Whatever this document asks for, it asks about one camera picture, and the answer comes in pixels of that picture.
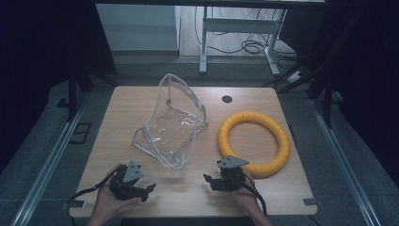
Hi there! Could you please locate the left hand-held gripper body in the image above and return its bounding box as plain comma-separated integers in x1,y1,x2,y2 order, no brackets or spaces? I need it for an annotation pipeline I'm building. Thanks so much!
108,160,149,202

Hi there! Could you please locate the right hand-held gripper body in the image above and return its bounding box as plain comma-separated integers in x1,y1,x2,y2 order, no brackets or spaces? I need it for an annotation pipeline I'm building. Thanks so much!
212,154,250,193

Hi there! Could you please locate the yellow foam ring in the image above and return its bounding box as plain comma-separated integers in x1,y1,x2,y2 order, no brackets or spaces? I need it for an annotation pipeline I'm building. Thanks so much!
217,110,292,180

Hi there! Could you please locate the clear plastic zipper bag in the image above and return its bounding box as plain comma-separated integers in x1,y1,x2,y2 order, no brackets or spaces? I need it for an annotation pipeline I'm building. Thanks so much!
131,73,210,170

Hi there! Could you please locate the person's right hand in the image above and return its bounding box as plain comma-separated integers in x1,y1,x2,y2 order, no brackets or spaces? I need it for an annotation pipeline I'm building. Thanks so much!
230,169,265,218

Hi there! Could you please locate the person's left hand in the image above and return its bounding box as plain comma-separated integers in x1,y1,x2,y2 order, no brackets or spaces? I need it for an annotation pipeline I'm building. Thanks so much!
93,163,143,219

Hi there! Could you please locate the black metal stand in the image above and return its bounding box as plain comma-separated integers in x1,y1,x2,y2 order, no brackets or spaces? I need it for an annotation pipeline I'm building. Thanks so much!
261,53,344,129
56,67,120,122

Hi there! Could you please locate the white power strip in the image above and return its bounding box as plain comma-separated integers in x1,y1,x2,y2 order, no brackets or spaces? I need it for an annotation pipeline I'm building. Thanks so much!
286,70,306,84

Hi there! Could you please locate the dark curtain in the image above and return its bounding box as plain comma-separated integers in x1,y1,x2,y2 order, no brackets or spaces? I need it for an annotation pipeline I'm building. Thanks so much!
279,0,399,178
0,0,118,174

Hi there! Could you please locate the white panel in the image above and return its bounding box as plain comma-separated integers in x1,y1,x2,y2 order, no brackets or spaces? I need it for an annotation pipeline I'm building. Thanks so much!
95,4,182,52

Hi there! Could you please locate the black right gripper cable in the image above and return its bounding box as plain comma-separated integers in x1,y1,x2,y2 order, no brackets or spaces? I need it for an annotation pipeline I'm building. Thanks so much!
241,174,269,218

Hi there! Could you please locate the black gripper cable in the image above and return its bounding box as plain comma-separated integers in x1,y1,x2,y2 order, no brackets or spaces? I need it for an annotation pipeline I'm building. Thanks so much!
67,165,125,226
241,174,269,218

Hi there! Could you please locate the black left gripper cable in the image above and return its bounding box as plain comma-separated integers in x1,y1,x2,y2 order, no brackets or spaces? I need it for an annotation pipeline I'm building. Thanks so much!
67,165,125,226

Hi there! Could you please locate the black floor frame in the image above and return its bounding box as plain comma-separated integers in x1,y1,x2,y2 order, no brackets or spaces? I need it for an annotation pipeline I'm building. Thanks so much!
68,122,93,146

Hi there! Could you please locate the metal floor rail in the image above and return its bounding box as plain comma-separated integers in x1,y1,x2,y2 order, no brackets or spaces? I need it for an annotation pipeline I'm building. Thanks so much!
308,98,382,226
10,93,91,226

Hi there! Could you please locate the tangle of black floor cables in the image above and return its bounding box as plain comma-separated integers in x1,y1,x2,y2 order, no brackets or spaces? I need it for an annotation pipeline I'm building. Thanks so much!
194,6,299,62

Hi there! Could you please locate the white desk frame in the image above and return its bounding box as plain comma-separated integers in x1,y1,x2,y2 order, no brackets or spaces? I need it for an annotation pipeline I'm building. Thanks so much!
199,6,288,76

